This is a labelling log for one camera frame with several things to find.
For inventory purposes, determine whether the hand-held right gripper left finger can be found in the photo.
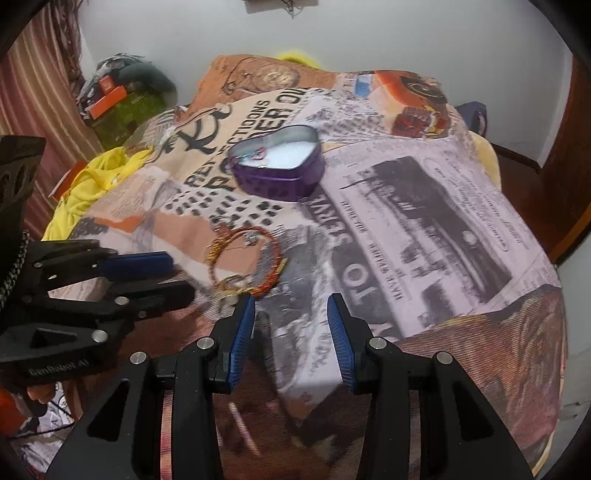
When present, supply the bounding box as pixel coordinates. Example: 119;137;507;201
44;294;257;480

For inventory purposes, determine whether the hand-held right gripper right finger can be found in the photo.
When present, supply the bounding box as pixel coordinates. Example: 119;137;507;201
327;293;536;480

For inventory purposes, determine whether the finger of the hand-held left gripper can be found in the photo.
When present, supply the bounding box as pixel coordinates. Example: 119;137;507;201
6;281;195;360
28;239;175;296

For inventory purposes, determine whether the gold bracelet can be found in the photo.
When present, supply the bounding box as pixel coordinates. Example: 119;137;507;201
213;273;252;303

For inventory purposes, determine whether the orange red beaded bracelet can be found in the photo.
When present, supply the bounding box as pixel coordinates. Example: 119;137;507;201
206;225;288;297

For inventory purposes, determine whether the pink silver bracelet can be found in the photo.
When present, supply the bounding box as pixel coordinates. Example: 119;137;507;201
225;145;271;169

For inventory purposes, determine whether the purple heart-shaped tin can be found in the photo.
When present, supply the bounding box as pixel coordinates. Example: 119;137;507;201
229;124;325;203

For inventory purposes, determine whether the person's left hand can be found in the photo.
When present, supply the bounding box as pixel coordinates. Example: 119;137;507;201
25;383;61;407

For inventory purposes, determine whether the red box with white rim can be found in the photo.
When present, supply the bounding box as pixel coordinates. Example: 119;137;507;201
51;167;81;201

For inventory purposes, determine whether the yellow printed cloth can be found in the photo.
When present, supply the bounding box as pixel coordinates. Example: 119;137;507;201
41;147;160;241

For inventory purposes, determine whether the striped brown curtain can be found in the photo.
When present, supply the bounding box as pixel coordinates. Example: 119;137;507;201
0;14;105;232

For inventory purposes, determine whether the orange box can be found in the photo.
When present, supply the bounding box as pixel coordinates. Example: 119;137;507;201
89;85;127;118

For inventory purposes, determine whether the green bag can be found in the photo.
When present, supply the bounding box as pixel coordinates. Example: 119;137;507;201
92;88;178;151

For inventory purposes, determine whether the striped patchwork cloth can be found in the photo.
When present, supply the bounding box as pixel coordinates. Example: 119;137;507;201
139;105;190;148

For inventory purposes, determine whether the newspaper print blanket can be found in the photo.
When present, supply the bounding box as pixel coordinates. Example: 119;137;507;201
9;54;568;480

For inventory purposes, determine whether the pile of clothes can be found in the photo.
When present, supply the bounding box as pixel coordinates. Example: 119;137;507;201
76;54;178;121

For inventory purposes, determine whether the yellow cushion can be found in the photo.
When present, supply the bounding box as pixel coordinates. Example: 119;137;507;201
276;50;324;68

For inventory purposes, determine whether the dark blue bag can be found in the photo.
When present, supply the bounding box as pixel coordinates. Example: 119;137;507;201
455;102;490;137

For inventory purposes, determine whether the wooden door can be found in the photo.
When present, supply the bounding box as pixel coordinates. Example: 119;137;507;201
538;55;591;264

